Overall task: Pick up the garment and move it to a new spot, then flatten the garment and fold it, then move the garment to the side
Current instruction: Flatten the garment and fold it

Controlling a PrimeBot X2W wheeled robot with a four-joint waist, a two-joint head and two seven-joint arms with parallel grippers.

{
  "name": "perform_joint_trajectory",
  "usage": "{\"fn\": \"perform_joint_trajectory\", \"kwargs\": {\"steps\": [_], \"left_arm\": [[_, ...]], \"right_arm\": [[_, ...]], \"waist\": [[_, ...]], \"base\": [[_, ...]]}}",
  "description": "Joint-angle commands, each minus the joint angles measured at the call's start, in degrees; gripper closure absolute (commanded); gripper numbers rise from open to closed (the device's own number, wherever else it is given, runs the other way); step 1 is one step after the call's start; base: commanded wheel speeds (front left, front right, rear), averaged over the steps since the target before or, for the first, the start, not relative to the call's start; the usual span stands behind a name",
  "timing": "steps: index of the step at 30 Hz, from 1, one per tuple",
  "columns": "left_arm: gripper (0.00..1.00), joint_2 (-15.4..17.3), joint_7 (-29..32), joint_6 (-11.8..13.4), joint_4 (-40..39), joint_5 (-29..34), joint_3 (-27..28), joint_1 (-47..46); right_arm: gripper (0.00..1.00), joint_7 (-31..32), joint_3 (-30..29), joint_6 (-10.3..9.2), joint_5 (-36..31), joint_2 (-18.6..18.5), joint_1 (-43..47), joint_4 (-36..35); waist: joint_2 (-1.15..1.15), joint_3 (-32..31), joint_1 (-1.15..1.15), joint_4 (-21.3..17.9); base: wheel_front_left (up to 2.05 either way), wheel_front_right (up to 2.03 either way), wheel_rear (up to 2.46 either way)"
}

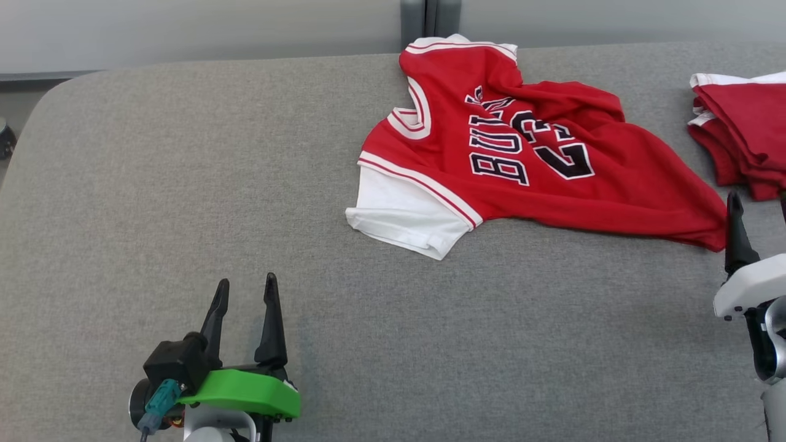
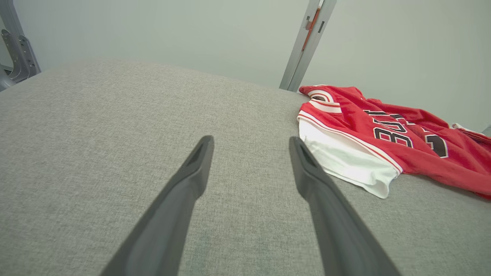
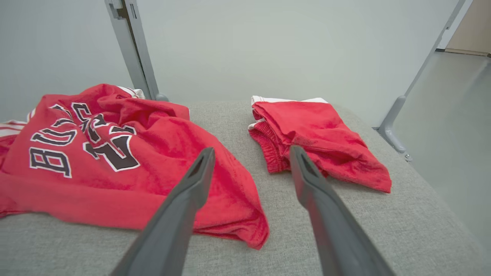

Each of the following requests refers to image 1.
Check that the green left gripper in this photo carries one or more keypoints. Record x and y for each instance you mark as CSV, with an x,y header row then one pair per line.
x,y
252,393

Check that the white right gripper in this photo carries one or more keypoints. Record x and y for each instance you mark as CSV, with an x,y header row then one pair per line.
x,y
752,285

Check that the red Bulls 23 shorts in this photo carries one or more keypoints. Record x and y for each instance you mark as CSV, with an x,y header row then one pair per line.
x,y
749,135

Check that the red jersey with white sleeves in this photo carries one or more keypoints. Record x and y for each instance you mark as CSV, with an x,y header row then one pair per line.
x,y
614,196

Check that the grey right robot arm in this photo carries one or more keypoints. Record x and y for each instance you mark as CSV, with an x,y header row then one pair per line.
x,y
775,350

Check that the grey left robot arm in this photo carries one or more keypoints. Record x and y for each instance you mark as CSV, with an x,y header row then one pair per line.
x,y
212,426

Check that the black caster foot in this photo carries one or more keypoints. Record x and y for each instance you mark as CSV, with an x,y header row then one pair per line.
x,y
6,140

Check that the dark grey baseboard strip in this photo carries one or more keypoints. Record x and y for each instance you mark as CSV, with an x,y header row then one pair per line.
x,y
43,76

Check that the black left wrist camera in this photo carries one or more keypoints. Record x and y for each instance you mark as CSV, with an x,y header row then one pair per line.
x,y
178,362

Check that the grey partition frame post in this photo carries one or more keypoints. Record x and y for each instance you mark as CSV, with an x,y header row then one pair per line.
x,y
447,18
412,21

